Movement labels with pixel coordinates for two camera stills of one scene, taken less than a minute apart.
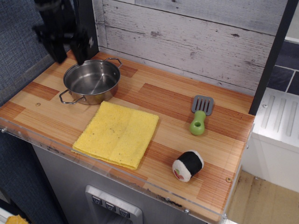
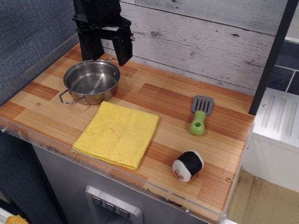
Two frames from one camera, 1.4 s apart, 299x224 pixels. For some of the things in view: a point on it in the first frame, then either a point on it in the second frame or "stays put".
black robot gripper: (64, 23) → (96, 18)
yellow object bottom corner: (16, 219) stays put
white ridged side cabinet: (272, 154) stays put
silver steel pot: (95, 82) stays put
